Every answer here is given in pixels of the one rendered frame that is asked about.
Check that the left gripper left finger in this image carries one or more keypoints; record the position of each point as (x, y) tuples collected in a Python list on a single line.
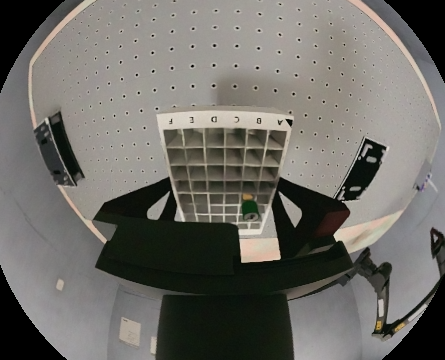
[(137, 203)]

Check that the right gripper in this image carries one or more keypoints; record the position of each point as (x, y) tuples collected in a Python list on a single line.
[(437, 247)]

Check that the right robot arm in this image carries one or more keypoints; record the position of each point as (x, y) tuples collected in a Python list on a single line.
[(377, 281)]

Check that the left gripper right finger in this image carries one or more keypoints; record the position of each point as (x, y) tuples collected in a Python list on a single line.
[(322, 216)]

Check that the white tube carrier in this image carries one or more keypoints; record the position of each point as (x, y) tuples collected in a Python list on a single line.
[(219, 172)]

